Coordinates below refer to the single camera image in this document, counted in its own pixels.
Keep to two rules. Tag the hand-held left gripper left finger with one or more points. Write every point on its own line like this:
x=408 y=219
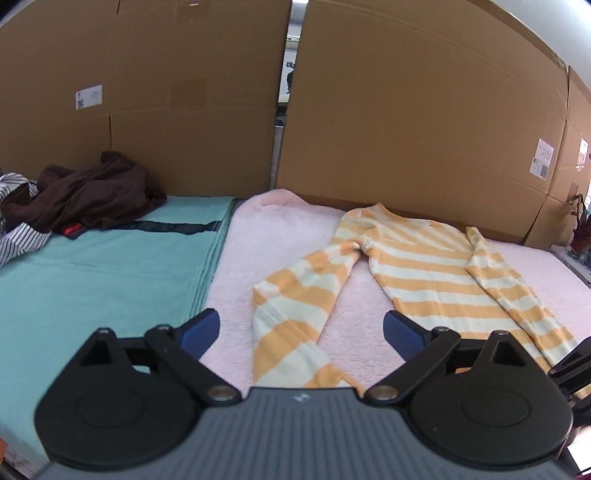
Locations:
x=203 y=330

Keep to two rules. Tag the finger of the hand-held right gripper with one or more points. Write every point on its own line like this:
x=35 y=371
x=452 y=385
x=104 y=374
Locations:
x=579 y=385
x=575 y=360

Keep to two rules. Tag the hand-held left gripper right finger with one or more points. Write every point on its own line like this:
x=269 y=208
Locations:
x=401 y=334

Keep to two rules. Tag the orange white striped garment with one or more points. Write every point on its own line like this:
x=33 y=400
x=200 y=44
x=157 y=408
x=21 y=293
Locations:
x=415 y=258

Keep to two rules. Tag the teal blanket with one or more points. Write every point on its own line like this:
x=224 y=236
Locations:
x=115 y=277

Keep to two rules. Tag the red feather decoration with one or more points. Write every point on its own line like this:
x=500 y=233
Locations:
x=579 y=230

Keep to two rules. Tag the pink fluffy blanket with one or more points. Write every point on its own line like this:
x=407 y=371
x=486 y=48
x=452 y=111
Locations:
x=286 y=230

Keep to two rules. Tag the small plain cardboard box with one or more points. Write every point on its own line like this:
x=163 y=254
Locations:
x=549 y=226

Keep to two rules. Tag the brown garment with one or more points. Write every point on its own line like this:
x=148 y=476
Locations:
x=92 y=194

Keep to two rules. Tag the navy white striped garment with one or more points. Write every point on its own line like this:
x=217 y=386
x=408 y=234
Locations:
x=18 y=244

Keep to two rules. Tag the large cardboard box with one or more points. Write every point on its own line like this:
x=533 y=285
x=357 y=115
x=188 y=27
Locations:
x=415 y=115

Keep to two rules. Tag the wide cardboard box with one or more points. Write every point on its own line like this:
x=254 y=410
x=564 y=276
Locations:
x=161 y=55

